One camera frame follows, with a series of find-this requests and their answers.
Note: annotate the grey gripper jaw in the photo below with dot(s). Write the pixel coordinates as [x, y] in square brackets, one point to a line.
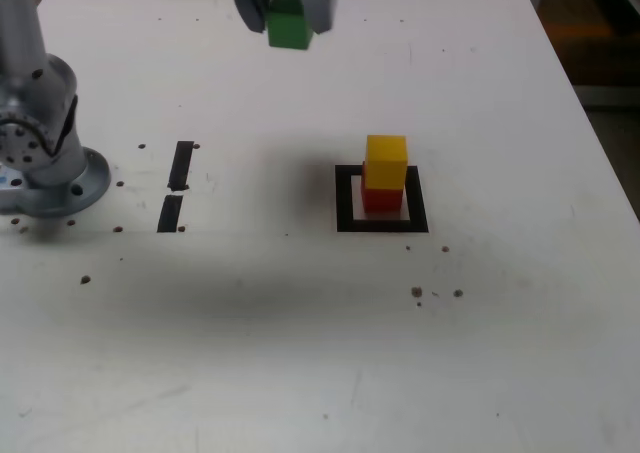
[250, 3]
[320, 3]

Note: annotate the green cube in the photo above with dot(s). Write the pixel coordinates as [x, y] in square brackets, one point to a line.
[287, 30]

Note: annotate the yellow cube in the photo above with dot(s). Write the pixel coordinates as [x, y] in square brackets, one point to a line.
[385, 165]

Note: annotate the red cube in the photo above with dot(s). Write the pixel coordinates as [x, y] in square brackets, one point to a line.
[382, 200]

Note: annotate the black tape square outline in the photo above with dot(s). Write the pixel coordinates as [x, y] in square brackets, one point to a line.
[342, 198]

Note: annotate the black tape strip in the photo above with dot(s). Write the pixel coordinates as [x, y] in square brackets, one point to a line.
[169, 213]

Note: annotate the grey floor rail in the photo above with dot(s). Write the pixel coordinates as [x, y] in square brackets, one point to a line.
[607, 95]

